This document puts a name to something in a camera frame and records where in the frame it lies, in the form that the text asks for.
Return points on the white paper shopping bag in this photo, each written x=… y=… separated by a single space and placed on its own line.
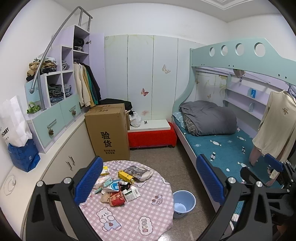
x=14 y=127

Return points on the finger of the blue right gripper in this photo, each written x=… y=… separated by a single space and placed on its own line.
x=273 y=162

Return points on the yellow white medicine box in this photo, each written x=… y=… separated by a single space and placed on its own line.
x=105 y=171

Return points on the purple teal shelf unit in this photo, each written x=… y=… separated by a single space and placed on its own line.
x=58 y=86

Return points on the black clothing pile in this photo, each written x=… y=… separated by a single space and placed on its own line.
x=128 y=104

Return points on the plaid pillow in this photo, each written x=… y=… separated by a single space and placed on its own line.
x=182 y=120

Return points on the white plastic bag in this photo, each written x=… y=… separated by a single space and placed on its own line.
x=135 y=119

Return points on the yellow snack box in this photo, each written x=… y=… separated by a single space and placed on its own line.
x=125 y=176

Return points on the grey folded duvet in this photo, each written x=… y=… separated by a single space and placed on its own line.
x=203 y=118

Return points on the beige paper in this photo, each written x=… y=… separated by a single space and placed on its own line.
x=105 y=198

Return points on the cream low cabinet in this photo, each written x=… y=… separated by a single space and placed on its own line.
x=71 y=152

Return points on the metal curved handrail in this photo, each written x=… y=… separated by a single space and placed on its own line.
x=37 y=76

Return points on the cream hanging sweater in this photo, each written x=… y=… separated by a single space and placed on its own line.
x=276 y=131

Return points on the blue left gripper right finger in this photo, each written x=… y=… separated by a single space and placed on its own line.
x=213 y=178

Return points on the pink checkered tablecloth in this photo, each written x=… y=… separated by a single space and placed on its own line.
x=147 y=217

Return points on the red covered low bench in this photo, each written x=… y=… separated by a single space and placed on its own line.
x=156 y=133

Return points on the blue shopping bag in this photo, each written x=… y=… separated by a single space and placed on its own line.
x=24 y=158

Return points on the teal toothpaste box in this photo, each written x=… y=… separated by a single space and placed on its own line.
x=104 y=185

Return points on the newspaper print bag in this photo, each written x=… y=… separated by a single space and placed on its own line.
x=141 y=174

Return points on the large brown cardboard box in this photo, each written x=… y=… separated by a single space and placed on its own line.
x=107 y=129

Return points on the teal bunk bed mattress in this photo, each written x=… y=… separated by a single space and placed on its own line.
x=230 y=153

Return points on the teal bunk bed frame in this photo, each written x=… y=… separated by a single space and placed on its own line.
x=255 y=55

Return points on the blue white carton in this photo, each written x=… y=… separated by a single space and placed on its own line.
x=112 y=187

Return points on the blue plastic trash bucket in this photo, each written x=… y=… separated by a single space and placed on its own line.
x=184 y=202

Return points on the red paper food bag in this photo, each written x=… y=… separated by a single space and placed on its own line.
x=116 y=199

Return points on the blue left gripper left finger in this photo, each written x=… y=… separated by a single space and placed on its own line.
x=85 y=179

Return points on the hanging clothes on rail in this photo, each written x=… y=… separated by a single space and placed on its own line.
x=86 y=85

